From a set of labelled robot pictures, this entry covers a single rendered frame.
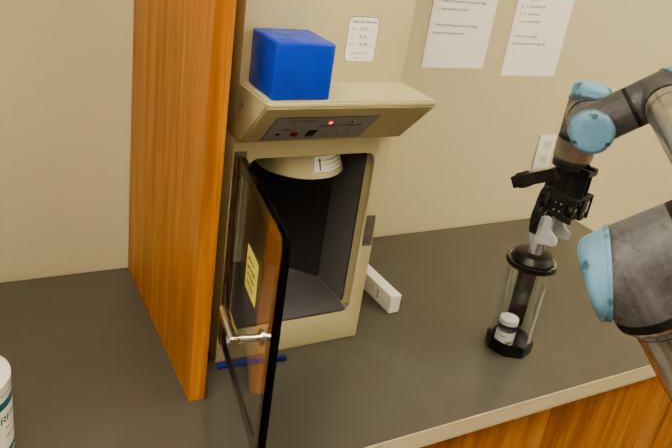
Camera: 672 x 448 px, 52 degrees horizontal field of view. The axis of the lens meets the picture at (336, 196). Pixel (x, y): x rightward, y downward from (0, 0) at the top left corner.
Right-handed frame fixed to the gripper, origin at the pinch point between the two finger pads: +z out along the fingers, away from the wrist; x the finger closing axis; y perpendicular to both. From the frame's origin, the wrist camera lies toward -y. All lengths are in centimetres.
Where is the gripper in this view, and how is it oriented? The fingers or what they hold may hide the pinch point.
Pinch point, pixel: (536, 244)
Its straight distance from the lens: 152.0
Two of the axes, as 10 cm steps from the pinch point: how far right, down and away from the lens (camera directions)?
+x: 7.3, -1.8, 6.6
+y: 6.7, 3.9, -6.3
